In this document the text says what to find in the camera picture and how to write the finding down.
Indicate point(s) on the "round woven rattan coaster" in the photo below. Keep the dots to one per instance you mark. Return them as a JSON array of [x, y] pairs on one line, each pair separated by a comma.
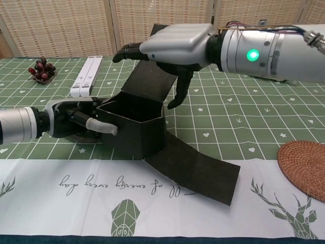
[[304, 167]]

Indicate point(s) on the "bamboo folding screen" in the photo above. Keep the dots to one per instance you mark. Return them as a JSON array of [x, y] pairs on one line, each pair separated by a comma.
[[76, 25]]

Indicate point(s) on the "dark red grape bunch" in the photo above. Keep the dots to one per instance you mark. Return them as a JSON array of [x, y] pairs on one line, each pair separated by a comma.
[[41, 69]]

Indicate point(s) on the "green white checked tablecloth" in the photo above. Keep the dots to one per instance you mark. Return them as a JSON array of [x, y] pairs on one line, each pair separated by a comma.
[[228, 122]]

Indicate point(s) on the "white folding stand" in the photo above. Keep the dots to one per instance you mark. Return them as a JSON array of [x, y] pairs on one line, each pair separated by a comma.
[[85, 78]]

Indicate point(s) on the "black cardboard box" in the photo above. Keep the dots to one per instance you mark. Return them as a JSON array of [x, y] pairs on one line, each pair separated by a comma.
[[132, 132]]

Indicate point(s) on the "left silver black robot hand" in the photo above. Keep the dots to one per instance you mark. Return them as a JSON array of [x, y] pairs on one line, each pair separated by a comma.
[[61, 119]]

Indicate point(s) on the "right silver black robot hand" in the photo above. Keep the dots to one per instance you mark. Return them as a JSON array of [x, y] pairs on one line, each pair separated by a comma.
[[177, 43]]

